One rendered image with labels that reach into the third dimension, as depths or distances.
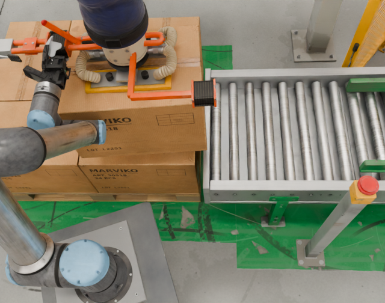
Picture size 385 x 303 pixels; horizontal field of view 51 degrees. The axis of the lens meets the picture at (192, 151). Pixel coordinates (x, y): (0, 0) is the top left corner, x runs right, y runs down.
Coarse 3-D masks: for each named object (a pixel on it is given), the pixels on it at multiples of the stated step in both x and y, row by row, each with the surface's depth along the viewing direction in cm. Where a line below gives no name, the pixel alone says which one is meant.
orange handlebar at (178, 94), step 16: (160, 32) 151; (16, 48) 153; (32, 48) 152; (80, 48) 151; (96, 48) 151; (128, 80) 142; (128, 96) 140; (144, 96) 139; (160, 96) 138; (176, 96) 138
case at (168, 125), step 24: (192, 48) 164; (72, 72) 163; (192, 72) 159; (72, 96) 158; (96, 96) 157; (120, 96) 156; (120, 120) 161; (144, 120) 162; (168, 120) 162; (192, 120) 163; (96, 144) 179; (120, 144) 179; (144, 144) 180; (168, 144) 181; (192, 144) 182
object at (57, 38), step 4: (48, 32) 153; (52, 32) 154; (68, 32) 152; (48, 36) 152; (56, 36) 153; (60, 36) 153; (56, 40) 152; (60, 40) 152; (64, 40) 152; (68, 40) 152; (64, 44) 149; (68, 44) 152; (72, 44) 156; (64, 48) 150; (56, 52) 150; (60, 52) 150; (64, 52) 151; (68, 52) 152; (60, 56) 152; (64, 56) 152
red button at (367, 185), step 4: (364, 176) 138; (368, 176) 138; (360, 180) 138; (364, 180) 137; (368, 180) 137; (372, 180) 137; (376, 180) 137; (360, 184) 137; (364, 184) 137; (368, 184) 136; (372, 184) 136; (376, 184) 136; (360, 188) 137; (364, 188) 136; (368, 188) 136; (372, 188) 136; (376, 188) 136; (364, 192) 136; (368, 192) 136; (372, 192) 136; (376, 192) 136
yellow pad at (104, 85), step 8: (96, 72) 160; (104, 72) 159; (112, 72) 159; (144, 72) 155; (152, 72) 158; (104, 80) 158; (112, 80) 157; (144, 80) 156; (152, 80) 156; (160, 80) 156; (168, 80) 156; (88, 88) 157; (96, 88) 157; (104, 88) 156; (112, 88) 156; (120, 88) 156; (136, 88) 156; (144, 88) 155; (152, 88) 155; (160, 88) 155; (168, 88) 156
